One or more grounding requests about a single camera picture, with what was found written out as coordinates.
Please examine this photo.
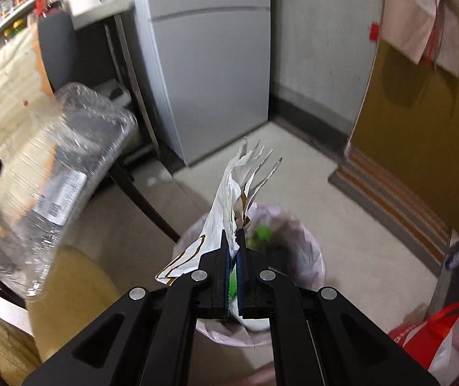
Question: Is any clear plastic food container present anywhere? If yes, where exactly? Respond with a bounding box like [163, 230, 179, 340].
[0, 82, 140, 300]

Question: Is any green tea bottle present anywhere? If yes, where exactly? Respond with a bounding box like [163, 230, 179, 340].
[229, 226, 272, 299]

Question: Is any white paper wrapper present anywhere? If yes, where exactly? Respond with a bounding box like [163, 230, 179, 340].
[154, 137, 284, 329]

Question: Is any pink lined trash bin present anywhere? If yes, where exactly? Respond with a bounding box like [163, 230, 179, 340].
[173, 204, 326, 348]

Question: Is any white kitchen counter shelf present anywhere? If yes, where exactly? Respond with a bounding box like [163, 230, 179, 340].
[71, 0, 134, 31]

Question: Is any striped yellow tablecloth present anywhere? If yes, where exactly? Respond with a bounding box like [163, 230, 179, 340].
[0, 19, 58, 270]

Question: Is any red plastic bag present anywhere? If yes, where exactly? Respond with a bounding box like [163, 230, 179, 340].
[389, 302, 459, 385]

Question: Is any grey fabric office chair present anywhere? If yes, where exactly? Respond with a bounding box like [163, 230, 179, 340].
[37, 11, 179, 242]

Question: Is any grey refrigerator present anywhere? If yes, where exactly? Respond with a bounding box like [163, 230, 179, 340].
[127, 0, 271, 164]

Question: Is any pink hanging cloth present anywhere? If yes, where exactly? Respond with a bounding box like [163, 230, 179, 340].
[380, 0, 459, 78]

